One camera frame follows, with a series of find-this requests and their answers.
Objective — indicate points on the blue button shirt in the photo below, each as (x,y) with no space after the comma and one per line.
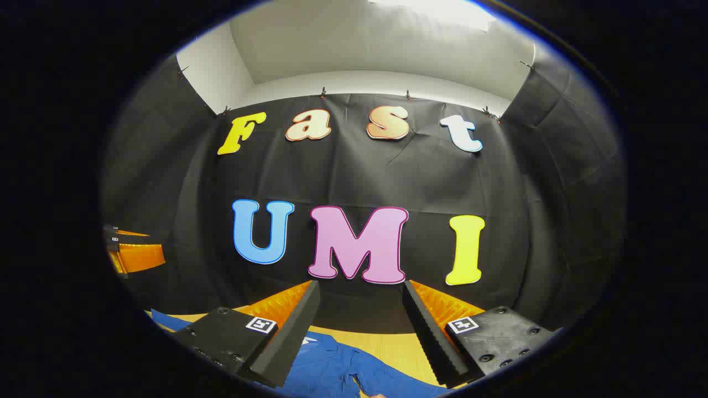
(326,365)

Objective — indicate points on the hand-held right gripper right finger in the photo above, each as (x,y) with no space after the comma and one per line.
(431,337)

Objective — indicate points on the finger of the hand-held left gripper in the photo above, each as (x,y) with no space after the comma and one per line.
(138,257)

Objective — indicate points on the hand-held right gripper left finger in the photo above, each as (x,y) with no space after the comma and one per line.
(287,342)

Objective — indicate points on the black backdrop cloth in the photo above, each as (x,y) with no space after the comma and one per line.
(359,171)

